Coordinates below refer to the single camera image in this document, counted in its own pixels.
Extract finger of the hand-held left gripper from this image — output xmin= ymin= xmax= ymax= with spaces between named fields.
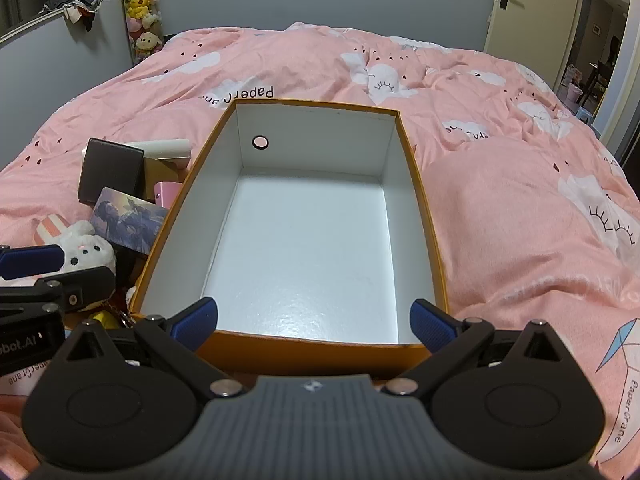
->
xmin=0 ymin=244 xmax=66 ymax=282
xmin=0 ymin=266 xmax=117 ymax=315

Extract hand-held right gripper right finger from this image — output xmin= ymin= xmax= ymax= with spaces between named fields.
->
xmin=382 ymin=298 xmax=581 ymax=398

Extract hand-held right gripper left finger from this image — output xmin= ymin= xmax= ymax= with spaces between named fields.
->
xmin=50 ymin=296 xmax=251 ymax=402

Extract white bunny plush striped ears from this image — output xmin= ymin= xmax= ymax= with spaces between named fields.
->
xmin=32 ymin=214 xmax=117 ymax=276

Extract picture print box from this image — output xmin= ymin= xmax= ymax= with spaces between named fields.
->
xmin=91 ymin=186 xmax=170 ymax=256

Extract dark box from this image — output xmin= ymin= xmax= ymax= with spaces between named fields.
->
xmin=78 ymin=137 xmax=146 ymax=206

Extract pink wallet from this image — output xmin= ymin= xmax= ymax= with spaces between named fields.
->
xmin=154 ymin=182 xmax=184 ymax=210

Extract orange cardboard box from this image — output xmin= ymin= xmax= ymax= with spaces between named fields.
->
xmin=127 ymin=98 xmax=451 ymax=382

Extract tan box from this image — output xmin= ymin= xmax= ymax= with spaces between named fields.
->
xmin=142 ymin=156 xmax=190 ymax=196

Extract white box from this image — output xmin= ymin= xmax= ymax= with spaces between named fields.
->
xmin=143 ymin=139 xmax=193 ymax=162

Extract clear tube of plush toys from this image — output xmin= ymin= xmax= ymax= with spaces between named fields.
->
xmin=121 ymin=0 xmax=164 ymax=66

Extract pink printed blanket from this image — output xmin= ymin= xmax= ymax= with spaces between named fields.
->
xmin=0 ymin=22 xmax=640 ymax=480

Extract cream door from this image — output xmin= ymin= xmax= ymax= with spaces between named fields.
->
xmin=482 ymin=0 xmax=589 ymax=92

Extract metal rail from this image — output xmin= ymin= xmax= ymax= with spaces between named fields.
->
xmin=0 ymin=7 xmax=66 ymax=47

